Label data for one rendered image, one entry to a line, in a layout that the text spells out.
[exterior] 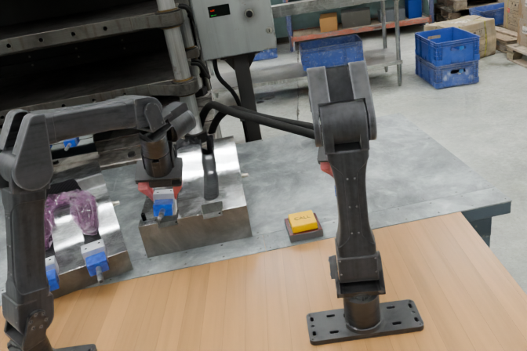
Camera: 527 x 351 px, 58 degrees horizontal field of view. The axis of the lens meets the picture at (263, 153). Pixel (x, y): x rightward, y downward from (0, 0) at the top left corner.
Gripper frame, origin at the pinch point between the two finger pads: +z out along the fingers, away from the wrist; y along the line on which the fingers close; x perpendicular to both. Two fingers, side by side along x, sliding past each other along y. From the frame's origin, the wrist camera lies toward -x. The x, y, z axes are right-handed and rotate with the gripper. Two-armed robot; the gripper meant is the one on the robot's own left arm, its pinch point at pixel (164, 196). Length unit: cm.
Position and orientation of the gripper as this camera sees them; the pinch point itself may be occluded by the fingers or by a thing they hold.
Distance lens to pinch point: 114.7
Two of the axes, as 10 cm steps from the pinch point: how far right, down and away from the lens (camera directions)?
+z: -0.2, 7.3, 6.8
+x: 1.1, 6.8, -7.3
